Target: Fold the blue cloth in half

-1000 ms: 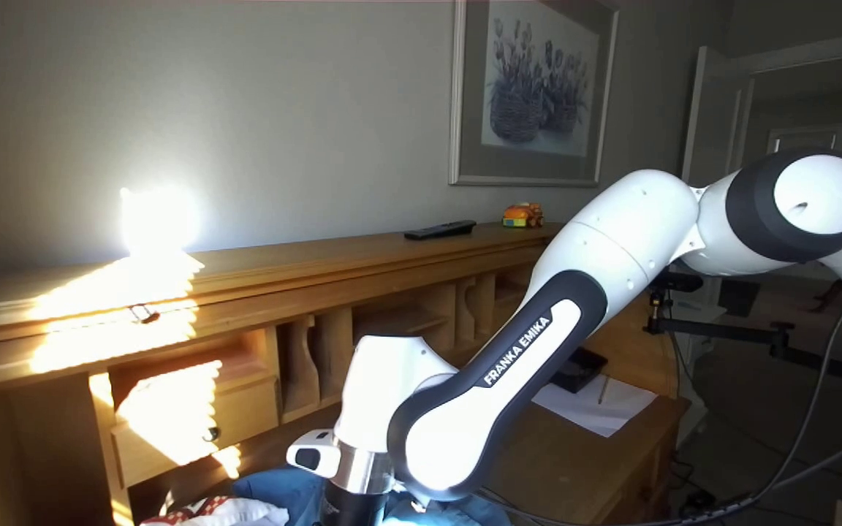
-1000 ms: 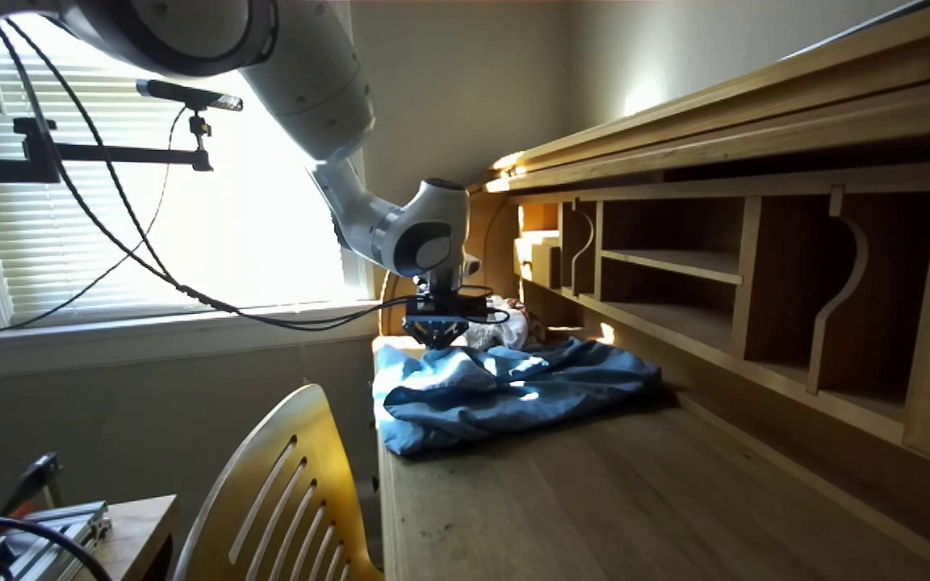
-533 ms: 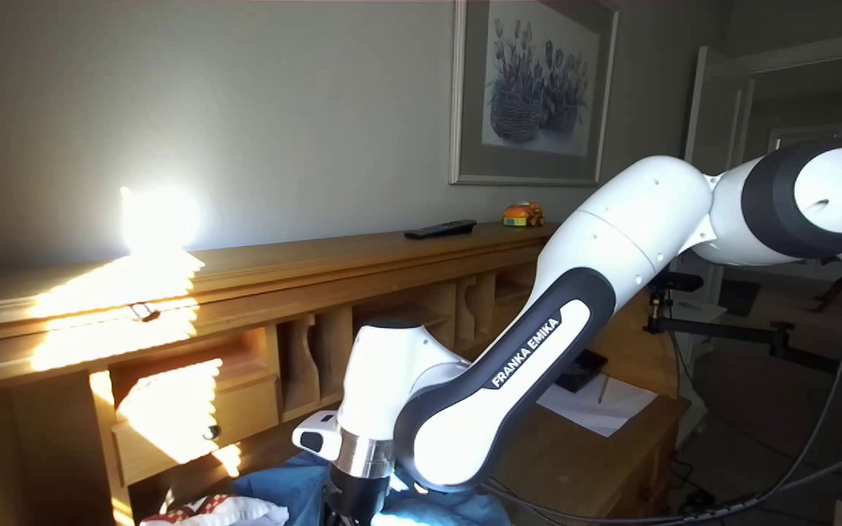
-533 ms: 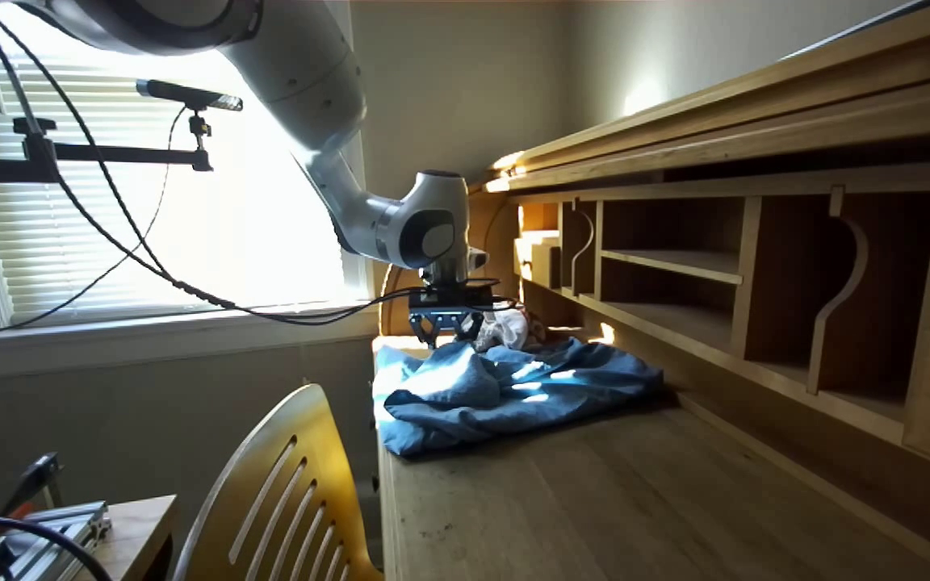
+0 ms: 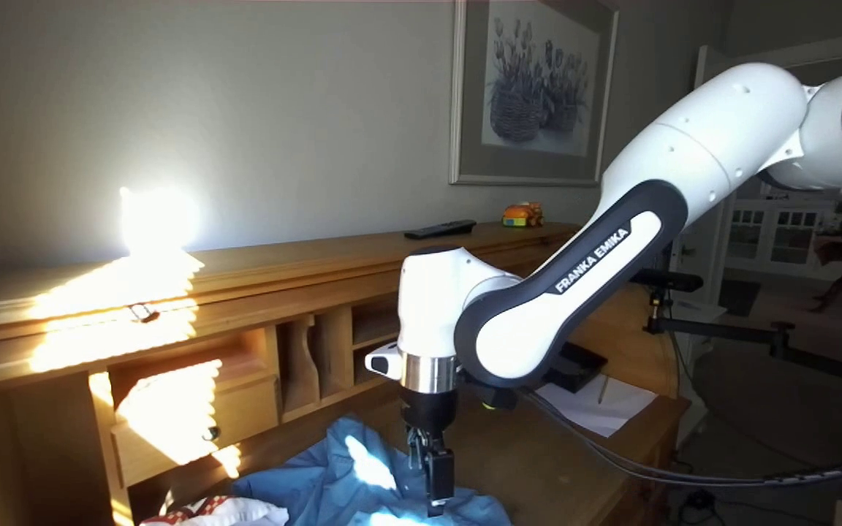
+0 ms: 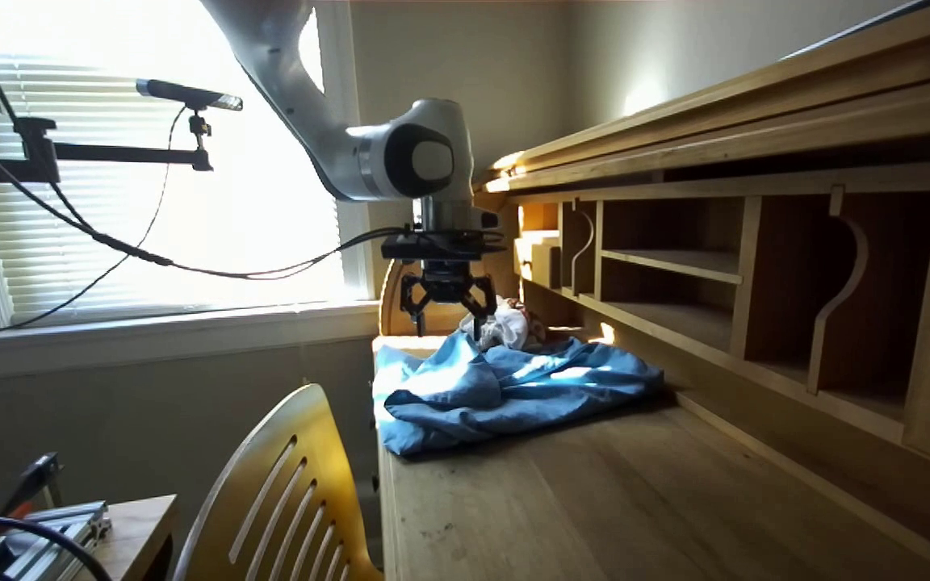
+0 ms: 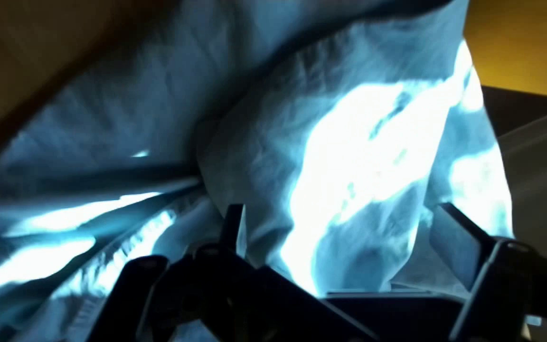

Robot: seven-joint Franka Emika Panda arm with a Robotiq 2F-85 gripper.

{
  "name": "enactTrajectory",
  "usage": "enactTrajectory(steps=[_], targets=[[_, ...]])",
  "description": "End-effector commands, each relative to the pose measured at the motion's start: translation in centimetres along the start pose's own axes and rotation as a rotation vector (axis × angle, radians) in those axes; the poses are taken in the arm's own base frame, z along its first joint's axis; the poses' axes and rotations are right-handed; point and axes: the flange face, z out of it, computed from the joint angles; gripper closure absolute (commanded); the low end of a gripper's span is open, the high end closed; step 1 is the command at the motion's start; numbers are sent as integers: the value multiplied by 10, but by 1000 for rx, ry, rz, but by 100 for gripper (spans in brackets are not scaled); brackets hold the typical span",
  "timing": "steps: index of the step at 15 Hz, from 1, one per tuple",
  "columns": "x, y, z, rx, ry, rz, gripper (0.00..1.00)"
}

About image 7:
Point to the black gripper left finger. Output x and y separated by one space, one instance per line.
179 297

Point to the light blue cloth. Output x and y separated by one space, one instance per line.
160 95

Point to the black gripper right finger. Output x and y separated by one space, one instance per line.
502 291

